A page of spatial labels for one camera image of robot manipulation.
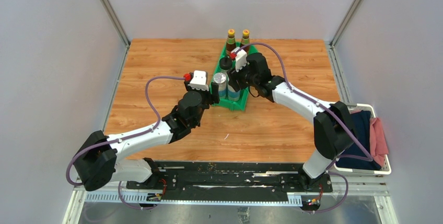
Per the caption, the aluminium corner frame post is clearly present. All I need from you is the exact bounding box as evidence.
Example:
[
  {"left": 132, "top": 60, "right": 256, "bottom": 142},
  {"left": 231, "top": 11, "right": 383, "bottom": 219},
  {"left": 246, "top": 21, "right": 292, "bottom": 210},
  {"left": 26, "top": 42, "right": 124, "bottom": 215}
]
[{"left": 100, "top": 0, "right": 131, "bottom": 49}]

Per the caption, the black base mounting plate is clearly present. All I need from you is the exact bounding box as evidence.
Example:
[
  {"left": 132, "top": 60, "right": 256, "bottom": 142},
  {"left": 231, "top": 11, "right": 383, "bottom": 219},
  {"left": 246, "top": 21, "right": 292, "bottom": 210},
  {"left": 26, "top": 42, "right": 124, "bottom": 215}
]
[{"left": 126, "top": 161, "right": 333, "bottom": 203}]

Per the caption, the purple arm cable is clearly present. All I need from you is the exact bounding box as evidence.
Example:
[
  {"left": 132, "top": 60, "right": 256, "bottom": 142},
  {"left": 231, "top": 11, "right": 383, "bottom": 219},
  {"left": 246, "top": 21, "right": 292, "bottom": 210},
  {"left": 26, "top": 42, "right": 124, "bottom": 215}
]
[
  {"left": 235, "top": 42, "right": 375, "bottom": 215},
  {"left": 65, "top": 75, "right": 186, "bottom": 210}
]

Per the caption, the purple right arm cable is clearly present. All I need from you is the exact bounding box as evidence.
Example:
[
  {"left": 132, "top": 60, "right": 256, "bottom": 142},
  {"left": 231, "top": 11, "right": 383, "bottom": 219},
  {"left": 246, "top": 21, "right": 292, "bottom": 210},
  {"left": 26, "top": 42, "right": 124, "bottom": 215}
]
[{"left": 235, "top": 42, "right": 375, "bottom": 215}]

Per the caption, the white plastic basket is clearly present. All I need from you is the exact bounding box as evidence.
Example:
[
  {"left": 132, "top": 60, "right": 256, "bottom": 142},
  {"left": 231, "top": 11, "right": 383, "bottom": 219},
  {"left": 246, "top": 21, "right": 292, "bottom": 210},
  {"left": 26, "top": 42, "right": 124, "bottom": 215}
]
[{"left": 331, "top": 103, "right": 391, "bottom": 176}]

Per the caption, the yellow cap sauce bottle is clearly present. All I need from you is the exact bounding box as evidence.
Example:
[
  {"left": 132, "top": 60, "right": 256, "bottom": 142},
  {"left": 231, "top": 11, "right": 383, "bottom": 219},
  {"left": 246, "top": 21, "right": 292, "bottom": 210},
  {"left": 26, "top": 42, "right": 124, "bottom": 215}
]
[
  {"left": 225, "top": 29, "right": 237, "bottom": 55},
  {"left": 240, "top": 29, "right": 250, "bottom": 47}
]

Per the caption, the pink cloth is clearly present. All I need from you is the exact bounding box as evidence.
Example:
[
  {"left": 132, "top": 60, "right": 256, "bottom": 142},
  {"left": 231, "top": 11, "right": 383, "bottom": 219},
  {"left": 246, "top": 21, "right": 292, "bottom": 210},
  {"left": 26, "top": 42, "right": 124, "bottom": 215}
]
[{"left": 369, "top": 117, "right": 389, "bottom": 167}]

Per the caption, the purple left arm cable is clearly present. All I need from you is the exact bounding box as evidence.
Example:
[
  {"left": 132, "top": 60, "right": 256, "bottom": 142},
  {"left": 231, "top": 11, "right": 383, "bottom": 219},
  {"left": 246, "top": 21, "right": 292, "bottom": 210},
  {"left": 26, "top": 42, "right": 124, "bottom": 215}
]
[{"left": 65, "top": 75, "right": 186, "bottom": 210}]

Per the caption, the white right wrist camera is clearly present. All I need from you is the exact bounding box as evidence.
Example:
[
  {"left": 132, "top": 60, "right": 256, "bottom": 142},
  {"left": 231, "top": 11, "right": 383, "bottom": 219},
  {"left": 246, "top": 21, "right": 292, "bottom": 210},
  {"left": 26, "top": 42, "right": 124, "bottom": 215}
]
[{"left": 229, "top": 47, "right": 248, "bottom": 72}]

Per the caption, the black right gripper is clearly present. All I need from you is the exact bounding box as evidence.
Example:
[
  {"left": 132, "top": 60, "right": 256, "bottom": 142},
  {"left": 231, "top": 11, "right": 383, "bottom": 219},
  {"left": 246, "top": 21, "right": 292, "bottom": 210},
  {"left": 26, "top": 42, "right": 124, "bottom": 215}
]
[{"left": 227, "top": 60, "right": 259, "bottom": 92}]

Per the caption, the dark blue cloth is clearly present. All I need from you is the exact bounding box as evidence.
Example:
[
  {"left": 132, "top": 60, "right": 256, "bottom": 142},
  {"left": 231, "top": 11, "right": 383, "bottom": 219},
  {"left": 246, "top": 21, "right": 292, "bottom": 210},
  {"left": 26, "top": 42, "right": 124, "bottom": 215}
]
[{"left": 335, "top": 110, "right": 381, "bottom": 171}]

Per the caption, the silver lid blue label jar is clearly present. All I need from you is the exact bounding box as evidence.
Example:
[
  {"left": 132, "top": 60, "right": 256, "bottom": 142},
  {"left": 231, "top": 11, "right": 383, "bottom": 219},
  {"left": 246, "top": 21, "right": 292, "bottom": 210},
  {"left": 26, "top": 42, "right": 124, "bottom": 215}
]
[{"left": 227, "top": 86, "right": 241, "bottom": 101}]

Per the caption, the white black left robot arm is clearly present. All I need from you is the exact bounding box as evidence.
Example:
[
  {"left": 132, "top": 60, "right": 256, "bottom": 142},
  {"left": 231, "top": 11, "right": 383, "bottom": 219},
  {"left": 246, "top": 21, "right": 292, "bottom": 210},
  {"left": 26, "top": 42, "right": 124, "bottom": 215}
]
[{"left": 66, "top": 81, "right": 219, "bottom": 191}]

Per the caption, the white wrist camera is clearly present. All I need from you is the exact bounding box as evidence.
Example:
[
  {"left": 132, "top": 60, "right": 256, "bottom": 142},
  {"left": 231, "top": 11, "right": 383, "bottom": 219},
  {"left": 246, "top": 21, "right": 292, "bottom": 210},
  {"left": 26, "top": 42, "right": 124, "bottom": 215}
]
[
  {"left": 229, "top": 47, "right": 248, "bottom": 72},
  {"left": 183, "top": 70, "right": 209, "bottom": 91}
]

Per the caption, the silver lid spice jar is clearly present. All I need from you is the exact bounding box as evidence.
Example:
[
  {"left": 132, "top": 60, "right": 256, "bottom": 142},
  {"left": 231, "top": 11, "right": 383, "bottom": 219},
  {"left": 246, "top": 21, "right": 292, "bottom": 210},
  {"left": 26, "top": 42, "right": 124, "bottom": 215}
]
[{"left": 213, "top": 72, "right": 228, "bottom": 99}]

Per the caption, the black cap salt jar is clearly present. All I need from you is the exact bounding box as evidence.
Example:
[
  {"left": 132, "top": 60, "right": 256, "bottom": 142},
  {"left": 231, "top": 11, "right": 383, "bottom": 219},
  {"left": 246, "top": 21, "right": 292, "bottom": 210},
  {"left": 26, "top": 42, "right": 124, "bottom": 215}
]
[{"left": 219, "top": 56, "right": 232, "bottom": 77}]

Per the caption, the right aluminium corner post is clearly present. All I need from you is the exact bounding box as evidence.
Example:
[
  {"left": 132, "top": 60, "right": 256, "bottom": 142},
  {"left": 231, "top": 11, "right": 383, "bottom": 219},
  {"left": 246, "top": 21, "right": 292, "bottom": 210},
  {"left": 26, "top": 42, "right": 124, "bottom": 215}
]
[{"left": 330, "top": 0, "right": 363, "bottom": 48}]

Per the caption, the aluminium front rail frame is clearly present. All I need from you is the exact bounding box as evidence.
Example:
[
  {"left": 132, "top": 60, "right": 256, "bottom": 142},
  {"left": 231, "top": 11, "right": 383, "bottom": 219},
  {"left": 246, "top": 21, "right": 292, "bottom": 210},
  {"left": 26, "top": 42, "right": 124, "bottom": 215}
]
[{"left": 63, "top": 161, "right": 399, "bottom": 223}]

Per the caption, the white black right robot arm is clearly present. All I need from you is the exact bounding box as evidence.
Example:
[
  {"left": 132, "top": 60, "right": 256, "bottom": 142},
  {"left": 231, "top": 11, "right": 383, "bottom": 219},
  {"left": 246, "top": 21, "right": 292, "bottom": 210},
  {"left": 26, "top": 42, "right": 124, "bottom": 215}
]
[{"left": 228, "top": 51, "right": 357, "bottom": 192}]

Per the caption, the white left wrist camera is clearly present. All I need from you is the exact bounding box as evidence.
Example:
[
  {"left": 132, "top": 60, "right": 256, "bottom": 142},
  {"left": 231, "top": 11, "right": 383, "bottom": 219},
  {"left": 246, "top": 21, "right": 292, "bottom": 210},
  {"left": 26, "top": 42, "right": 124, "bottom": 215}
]
[{"left": 183, "top": 70, "right": 209, "bottom": 91}]

